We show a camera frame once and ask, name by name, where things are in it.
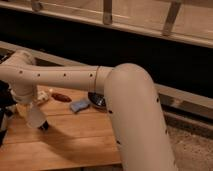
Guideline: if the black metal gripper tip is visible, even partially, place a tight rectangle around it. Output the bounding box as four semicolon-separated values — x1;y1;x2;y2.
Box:
38;121;49;131

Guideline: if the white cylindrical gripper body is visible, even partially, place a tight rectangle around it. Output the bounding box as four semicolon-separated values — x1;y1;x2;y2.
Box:
26;103;46;128

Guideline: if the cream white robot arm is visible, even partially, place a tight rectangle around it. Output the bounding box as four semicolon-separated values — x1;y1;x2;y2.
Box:
0;50;178;171

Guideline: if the blue eraser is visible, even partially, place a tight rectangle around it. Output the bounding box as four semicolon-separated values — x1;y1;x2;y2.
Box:
70;99;90;113

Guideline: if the dark round ceramic cup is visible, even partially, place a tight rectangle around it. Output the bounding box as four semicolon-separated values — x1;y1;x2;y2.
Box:
88;92;106;109

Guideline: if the small white crumpled object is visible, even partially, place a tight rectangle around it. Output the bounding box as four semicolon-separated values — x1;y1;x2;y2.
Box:
36;90;50;105

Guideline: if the dark red oblong object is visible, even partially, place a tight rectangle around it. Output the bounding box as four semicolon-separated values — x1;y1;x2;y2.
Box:
51;93;72;102

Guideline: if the black equipment at left edge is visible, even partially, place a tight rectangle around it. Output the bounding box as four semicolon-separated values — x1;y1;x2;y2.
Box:
0;80;16;147

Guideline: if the wooden railing with brackets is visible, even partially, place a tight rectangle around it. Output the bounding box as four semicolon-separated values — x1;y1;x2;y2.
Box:
0;0;213;49

